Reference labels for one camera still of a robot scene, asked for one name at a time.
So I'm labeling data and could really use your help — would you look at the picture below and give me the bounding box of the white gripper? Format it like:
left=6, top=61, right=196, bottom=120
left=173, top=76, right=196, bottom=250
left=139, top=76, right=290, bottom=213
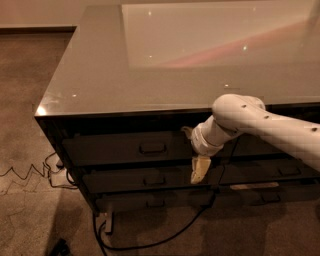
left=181, top=115, right=241, bottom=184

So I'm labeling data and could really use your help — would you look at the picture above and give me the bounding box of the drawer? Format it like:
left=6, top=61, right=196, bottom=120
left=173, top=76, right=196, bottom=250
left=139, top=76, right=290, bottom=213
left=62, top=131, right=193, bottom=166
left=220, top=159, right=320, bottom=185
left=96, top=188, right=214, bottom=212
left=231, top=133, right=320, bottom=158
left=81, top=163, right=225, bottom=195

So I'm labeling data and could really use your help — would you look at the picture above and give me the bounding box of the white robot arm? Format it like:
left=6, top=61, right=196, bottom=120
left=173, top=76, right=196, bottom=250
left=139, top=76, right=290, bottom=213
left=182, top=94, right=320, bottom=184

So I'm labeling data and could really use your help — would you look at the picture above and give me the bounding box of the dark grey drawer cabinet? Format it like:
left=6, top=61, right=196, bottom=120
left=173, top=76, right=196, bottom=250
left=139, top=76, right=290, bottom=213
left=35, top=0, right=320, bottom=213

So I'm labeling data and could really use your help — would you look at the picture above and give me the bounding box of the dark object on floor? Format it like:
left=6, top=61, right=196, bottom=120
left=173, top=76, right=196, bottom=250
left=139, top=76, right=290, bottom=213
left=49, top=239, right=71, bottom=256

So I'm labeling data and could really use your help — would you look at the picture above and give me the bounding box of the thin black zigzag cable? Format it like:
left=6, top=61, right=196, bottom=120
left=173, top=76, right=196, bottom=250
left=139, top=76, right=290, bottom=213
left=0, top=151, right=79, bottom=191

